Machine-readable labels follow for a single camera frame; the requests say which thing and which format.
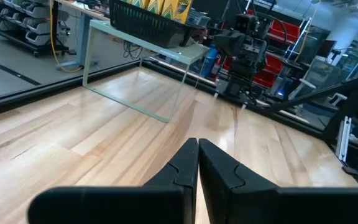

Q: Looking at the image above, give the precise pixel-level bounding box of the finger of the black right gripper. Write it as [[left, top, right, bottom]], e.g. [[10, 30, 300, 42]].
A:
[[213, 30, 245, 58]]

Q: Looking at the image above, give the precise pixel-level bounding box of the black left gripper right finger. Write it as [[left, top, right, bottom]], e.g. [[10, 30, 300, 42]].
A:
[[198, 138, 280, 224]]

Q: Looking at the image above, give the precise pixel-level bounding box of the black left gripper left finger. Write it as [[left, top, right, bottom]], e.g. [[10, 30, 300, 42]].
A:
[[143, 138, 200, 224]]

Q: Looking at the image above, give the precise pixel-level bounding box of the black plastic mesh basket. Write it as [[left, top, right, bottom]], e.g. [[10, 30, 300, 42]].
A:
[[185, 7, 213, 30], [109, 0, 196, 49]]

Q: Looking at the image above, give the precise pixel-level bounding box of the white mesh office chair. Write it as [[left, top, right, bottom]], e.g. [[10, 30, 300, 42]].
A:
[[287, 77, 348, 107]]

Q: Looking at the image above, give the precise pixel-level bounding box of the grey desk leg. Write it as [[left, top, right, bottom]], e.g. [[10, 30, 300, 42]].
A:
[[56, 14, 93, 71]]

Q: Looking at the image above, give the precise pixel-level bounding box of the red plastic container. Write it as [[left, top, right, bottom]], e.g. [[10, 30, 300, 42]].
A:
[[215, 54, 232, 74]]

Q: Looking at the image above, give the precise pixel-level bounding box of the red storage bin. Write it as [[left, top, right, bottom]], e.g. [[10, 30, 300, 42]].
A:
[[267, 19, 301, 44], [264, 53, 285, 75], [252, 70, 276, 89]]

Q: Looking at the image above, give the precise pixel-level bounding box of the sage green perforated metal riser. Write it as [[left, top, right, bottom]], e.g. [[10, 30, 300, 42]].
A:
[[81, 19, 211, 124]]

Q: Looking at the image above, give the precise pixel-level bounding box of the grey storage bin rack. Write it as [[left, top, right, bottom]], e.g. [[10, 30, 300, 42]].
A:
[[0, 0, 71, 57]]

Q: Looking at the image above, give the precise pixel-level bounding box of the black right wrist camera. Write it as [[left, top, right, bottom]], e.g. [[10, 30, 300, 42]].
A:
[[234, 14, 260, 34]]

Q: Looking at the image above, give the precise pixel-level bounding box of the black cable bundle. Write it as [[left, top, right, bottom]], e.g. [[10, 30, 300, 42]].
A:
[[122, 40, 145, 60]]

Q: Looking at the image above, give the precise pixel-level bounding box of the yellow floor cable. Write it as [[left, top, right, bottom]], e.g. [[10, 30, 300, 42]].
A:
[[48, 0, 83, 74]]

